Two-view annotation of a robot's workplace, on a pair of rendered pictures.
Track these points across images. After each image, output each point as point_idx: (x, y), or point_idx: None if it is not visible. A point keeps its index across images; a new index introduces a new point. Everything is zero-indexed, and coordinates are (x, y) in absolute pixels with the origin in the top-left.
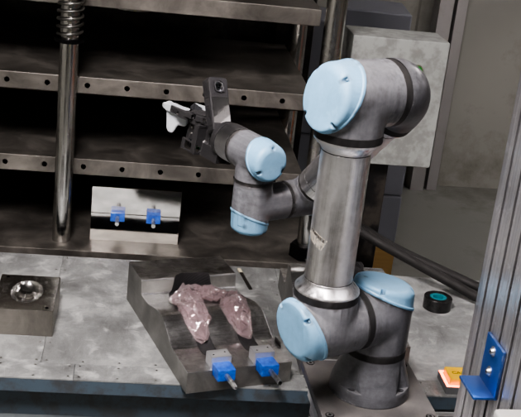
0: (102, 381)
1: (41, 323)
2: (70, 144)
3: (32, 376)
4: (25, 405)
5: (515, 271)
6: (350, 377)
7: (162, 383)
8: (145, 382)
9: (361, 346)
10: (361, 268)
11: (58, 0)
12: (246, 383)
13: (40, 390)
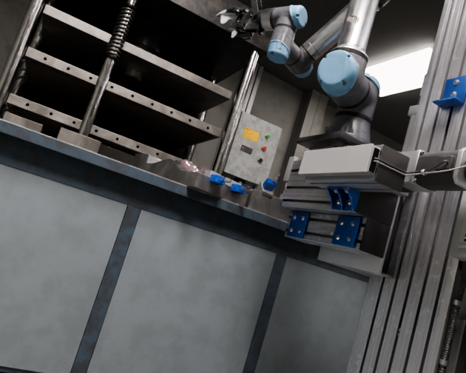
0: (140, 169)
1: (91, 148)
2: (95, 112)
3: (95, 152)
4: (77, 180)
5: None
6: (345, 126)
7: (176, 182)
8: (166, 178)
9: (362, 97)
10: None
11: (108, 41)
12: (224, 196)
13: (98, 164)
